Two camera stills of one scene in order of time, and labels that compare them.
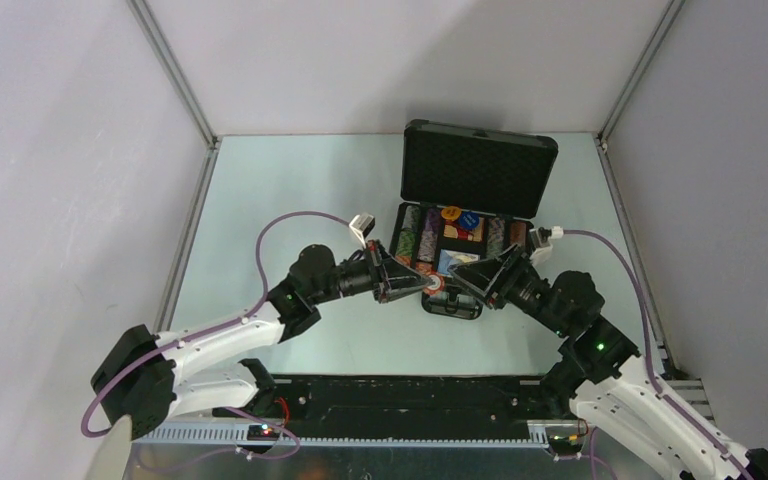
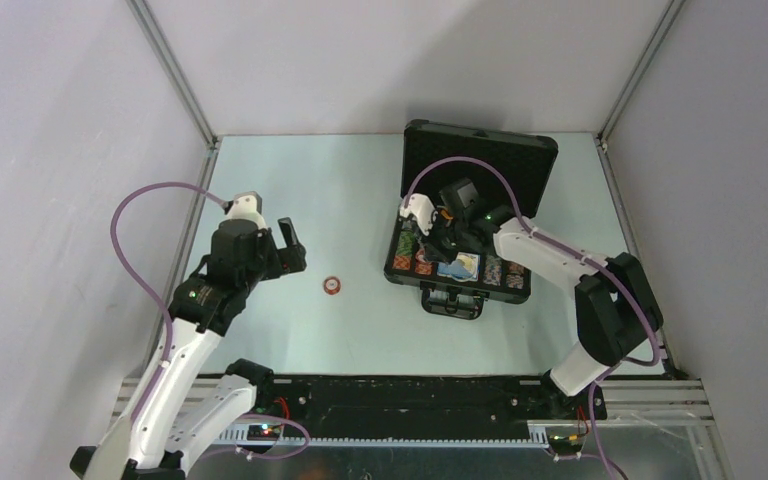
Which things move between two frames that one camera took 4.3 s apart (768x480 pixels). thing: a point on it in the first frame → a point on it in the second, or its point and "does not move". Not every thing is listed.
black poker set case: x=465 y=192 does not move
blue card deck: x=448 y=258 does not move
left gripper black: x=402 y=280 → x=291 y=256
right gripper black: x=506 y=268 → x=431 y=248
